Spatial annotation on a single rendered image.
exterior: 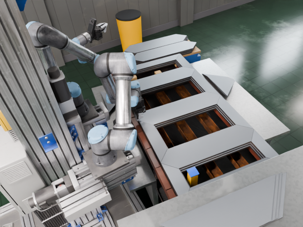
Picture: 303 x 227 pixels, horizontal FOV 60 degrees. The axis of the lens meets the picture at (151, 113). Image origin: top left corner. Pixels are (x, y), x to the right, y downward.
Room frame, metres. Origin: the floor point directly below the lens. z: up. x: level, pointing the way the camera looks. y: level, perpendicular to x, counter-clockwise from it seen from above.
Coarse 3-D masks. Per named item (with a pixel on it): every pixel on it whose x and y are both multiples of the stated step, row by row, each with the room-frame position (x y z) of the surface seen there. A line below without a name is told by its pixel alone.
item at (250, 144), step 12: (144, 72) 2.22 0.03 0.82; (168, 84) 1.94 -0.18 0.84; (204, 108) 1.56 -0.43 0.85; (216, 108) 1.58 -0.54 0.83; (168, 120) 1.46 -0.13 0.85; (180, 120) 1.48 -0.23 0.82; (228, 120) 1.42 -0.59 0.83; (144, 132) 1.36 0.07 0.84; (252, 144) 1.15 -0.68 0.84; (156, 156) 1.13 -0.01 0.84; (216, 156) 1.08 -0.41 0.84; (264, 156) 1.04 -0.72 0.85; (180, 168) 1.01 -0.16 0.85; (168, 180) 0.95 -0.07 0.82
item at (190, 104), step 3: (183, 99) 1.70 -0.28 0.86; (186, 99) 1.69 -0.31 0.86; (189, 99) 1.69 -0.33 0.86; (183, 102) 1.66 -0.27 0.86; (186, 102) 1.65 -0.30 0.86; (189, 102) 1.65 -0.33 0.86; (192, 102) 1.64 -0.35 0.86; (186, 105) 1.61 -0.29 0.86; (189, 105) 1.61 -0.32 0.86; (192, 105) 1.61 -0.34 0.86; (195, 105) 1.60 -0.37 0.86; (189, 108) 1.58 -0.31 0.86; (192, 108) 1.57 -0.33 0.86; (195, 108) 1.57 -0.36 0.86; (192, 111) 1.53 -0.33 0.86
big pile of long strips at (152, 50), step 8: (152, 40) 2.81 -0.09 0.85; (160, 40) 2.80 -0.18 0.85; (168, 40) 2.78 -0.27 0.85; (176, 40) 2.76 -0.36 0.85; (184, 40) 2.77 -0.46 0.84; (128, 48) 2.67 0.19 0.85; (136, 48) 2.66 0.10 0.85; (144, 48) 2.64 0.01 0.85; (152, 48) 2.62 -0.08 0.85; (160, 48) 2.61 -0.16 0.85; (168, 48) 2.59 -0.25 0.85; (176, 48) 2.57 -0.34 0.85; (184, 48) 2.56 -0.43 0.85; (192, 48) 2.55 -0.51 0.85; (136, 56) 2.48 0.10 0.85; (144, 56) 2.47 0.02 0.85; (152, 56) 2.45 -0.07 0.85; (160, 56) 2.44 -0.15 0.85; (136, 64) 2.40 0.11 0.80
